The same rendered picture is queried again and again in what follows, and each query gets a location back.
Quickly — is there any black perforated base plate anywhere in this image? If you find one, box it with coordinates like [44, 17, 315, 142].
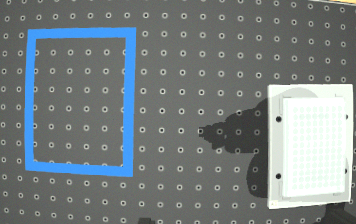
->
[0, 0, 356, 224]

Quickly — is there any white well plate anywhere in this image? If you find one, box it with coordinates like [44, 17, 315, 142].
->
[283, 98, 346, 197]

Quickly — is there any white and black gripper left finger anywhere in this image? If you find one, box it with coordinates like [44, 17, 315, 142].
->
[138, 218, 155, 224]

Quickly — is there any blue rectangular tape outline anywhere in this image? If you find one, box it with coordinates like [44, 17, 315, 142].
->
[25, 28, 136, 177]

